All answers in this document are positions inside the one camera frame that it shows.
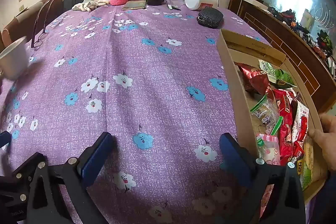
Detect white flat box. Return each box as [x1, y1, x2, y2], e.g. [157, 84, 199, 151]
[240, 0, 269, 10]

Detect white cup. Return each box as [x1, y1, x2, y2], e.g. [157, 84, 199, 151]
[0, 36, 30, 81]

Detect wooden cabinet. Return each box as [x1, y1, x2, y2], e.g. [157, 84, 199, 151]
[228, 0, 336, 114]

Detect pile of snack packets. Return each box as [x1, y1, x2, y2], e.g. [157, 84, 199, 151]
[235, 59, 315, 191]

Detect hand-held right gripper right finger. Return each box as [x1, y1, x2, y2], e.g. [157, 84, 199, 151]
[219, 132, 307, 224]

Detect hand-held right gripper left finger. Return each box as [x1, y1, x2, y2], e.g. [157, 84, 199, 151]
[26, 132, 115, 224]

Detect white gloves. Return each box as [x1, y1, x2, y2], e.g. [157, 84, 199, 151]
[72, 0, 110, 13]

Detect purple frame eyeglasses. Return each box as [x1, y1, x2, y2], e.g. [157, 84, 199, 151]
[30, 0, 51, 49]

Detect black glasses case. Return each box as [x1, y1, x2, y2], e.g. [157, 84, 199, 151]
[197, 6, 224, 29]

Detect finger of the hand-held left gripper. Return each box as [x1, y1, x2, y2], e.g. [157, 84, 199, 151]
[0, 132, 12, 149]
[5, 152, 46, 179]

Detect shallow cardboard box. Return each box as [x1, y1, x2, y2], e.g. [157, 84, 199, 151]
[217, 28, 329, 204]

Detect clutter of dark gadgets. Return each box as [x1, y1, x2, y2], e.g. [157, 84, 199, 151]
[268, 7, 336, 72]

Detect purple floral tablecloth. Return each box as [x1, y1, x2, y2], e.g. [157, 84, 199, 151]
[0, 5, 315, 224]

